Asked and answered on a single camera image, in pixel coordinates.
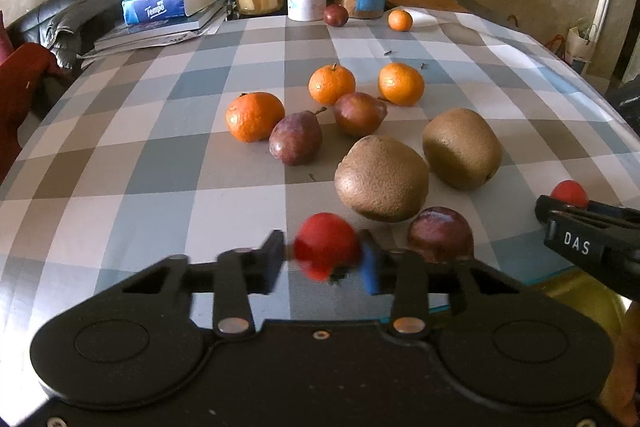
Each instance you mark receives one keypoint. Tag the wooden cutting board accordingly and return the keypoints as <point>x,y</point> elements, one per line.
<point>441,5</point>

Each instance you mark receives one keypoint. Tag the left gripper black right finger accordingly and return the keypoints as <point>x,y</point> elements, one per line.
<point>404,276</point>

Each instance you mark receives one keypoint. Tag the large kiwi fruit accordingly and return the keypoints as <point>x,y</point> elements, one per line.
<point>382,179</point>

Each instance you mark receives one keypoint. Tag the red jacket on chair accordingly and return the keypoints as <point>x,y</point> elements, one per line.
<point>23,74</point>

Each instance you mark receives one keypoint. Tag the orange mandarin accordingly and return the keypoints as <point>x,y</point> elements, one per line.
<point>252,116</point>
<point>401,84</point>
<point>328,83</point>

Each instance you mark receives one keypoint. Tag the purple plum with stem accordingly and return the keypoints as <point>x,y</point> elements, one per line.
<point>297,138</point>

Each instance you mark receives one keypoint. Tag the blue Tempo tissue box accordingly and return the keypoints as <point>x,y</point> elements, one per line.
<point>144,11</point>

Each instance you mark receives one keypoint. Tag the red cherry tomato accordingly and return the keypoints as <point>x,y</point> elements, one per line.
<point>570,192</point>
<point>325,246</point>

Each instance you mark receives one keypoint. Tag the person's right hand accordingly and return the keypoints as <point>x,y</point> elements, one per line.
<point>618,396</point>

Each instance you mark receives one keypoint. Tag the checkered tablecloth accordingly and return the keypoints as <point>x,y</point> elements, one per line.
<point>136,162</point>

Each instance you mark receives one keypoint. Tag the dark purple plum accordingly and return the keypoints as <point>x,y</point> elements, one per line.
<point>441,235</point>

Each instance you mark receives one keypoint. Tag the stack of books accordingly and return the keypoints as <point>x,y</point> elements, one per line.
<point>159,33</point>

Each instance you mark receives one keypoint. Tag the black leather sofa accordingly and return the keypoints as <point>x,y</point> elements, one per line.
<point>32,26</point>

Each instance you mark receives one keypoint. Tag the white shopping bag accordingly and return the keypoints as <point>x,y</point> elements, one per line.
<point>580,44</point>

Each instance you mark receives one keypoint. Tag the reddish plum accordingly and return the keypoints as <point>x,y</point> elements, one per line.
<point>359,114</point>

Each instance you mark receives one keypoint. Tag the far small mandarin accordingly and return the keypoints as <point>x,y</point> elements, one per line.
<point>399,20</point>

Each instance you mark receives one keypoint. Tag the gold tin tray teal rim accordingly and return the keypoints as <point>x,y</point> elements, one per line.
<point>551,275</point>

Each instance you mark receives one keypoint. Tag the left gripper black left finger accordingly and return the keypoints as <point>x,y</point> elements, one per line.
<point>239,274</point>

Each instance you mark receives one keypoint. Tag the grey puffer jacket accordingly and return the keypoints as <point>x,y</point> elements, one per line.
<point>73,31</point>

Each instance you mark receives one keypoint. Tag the far dark plum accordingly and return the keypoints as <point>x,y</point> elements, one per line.
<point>335,15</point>

